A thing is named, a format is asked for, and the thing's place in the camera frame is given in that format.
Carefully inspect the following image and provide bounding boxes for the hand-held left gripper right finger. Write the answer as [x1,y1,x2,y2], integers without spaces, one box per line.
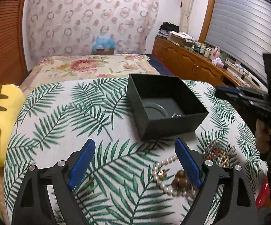
[174,138,259,225]

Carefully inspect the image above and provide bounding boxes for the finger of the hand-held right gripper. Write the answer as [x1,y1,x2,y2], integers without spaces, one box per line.
[215,85,270,113]

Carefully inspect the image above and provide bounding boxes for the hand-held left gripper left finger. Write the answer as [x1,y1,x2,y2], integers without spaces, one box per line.
[11,139,96,225]

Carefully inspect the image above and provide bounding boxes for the brown wooden bead bracelet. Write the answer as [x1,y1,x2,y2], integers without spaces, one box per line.
[172,171,191,189]

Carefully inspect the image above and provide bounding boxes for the white pearl necklace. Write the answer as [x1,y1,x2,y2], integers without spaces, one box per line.
[151,156,198,198]

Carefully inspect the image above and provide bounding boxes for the chain jewelry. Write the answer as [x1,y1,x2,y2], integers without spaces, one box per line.
[202,140,237,169]

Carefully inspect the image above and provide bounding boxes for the black jewelry box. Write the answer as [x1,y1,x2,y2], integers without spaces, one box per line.
[126,73,209,141]

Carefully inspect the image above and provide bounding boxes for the person's right hand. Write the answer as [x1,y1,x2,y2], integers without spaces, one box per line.
[255,119,271,158]

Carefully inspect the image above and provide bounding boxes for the white appliance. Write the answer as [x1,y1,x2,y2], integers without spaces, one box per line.
[229,67,254,85]

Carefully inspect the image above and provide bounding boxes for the green leaf print cloth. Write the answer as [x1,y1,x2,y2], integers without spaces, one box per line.
[3,77,268,225]

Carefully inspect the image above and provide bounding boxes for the pink teapot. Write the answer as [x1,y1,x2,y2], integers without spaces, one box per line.
[209,47,221,60]

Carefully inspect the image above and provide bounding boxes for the wooden cabinet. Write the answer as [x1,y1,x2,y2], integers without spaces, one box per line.
[152,36,252,88]

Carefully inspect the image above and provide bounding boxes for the translucent grey bangle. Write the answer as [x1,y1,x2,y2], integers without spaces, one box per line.
[143,103,170,120]

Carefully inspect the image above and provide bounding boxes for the red object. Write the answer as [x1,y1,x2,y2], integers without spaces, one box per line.
[255,177,271,208]

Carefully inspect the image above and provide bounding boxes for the navy bed sheet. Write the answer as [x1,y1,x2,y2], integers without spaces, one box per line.
[147,54,176,77]

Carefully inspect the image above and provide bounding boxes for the dark folded clothes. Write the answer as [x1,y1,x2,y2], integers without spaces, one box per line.
[159,22,180,38]

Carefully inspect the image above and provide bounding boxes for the floral bed blanket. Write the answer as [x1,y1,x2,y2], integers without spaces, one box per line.
[20,54,160,92]

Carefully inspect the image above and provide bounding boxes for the beige lace curtain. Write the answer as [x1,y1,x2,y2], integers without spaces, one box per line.
[179,0,198,33]

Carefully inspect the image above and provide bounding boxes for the small cardboard box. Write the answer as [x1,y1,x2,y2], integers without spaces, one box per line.
[96,47,115,55]

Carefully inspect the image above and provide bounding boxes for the blue plastic bag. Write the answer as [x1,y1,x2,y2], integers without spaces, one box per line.
[93,36,116,50]

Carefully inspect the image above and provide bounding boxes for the wooden wardrobe door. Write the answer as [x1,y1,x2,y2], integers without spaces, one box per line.
[0,0,30,99]

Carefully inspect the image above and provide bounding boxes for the circle patterned curtain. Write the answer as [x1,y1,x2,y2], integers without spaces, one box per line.
[24,0,159,62]

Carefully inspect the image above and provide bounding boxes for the wooden window frame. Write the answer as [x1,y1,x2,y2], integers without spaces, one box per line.
[198,0,220,45]

